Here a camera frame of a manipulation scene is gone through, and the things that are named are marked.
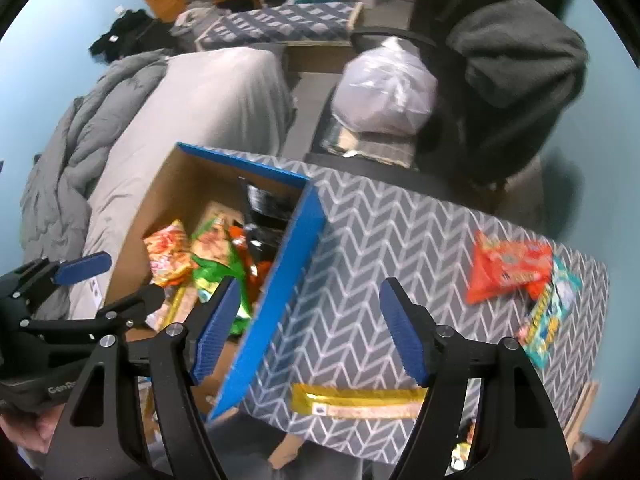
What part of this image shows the white plastic bag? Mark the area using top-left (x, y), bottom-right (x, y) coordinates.
top-left (332, 37), bottom-right (438, 136)

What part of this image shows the black clothes pile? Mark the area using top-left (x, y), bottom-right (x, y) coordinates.
top-left (90, 9), bottom-right (173, 61)

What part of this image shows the blue cardboard box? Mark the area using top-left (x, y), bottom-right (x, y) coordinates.
top-left (102, 142), bottom-right (328, 423)

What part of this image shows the grey clothes pile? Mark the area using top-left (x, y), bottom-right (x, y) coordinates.
top-left (172, 7), bottom-right (216, 36)

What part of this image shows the person's left hand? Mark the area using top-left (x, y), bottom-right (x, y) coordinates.
top-left (0, 405), bottom-right (63, 456)

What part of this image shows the grey chevron tablecloth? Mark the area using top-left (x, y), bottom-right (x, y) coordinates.
top-left (192, 145), bottom-right (611, 463)

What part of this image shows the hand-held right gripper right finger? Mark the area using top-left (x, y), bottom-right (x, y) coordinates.
top-left (380, 277), bottom-right (573, 480)

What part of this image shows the blue patterned mattress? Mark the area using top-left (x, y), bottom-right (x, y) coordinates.
top-left (197, 2), bottom-right (363, 46)

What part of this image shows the black office chair with jacket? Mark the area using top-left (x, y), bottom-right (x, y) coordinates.
top-left (415, 0), bottom-right (588, 186)

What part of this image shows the orange yellow snack packet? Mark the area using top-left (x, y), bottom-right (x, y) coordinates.
top-left (144, 220), bottom-right (193, 288)

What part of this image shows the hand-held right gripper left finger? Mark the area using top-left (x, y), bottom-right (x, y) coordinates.
top-left (50, 276), bottom-right (242, 480)

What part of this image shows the flat grey package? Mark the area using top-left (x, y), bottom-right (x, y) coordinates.
top-left (320, 120), bottom-right (418, 166)

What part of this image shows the red orange snack packet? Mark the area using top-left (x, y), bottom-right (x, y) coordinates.
top-left (465, 230), bottom-right (555, 306)

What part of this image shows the wooden board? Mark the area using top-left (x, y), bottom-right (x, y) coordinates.
top-left (565, 382), bottom-right (598, 441)

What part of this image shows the bed with grey sheet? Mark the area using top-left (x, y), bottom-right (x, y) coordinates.
top-left (65, 47), bottom-right (296, 321)

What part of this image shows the teal snack packet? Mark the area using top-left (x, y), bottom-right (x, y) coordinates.
top-left (517, 255), bottom-right (583, 371)

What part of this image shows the grey duvet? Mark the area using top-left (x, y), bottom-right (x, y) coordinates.
top-left (20, 50), bottom-right (173, 271)

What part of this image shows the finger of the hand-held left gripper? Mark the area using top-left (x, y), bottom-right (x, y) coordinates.
top-left (0, 252), bottom-right (112, 306)
top-left (22, 286), bottom-right (166, 335)

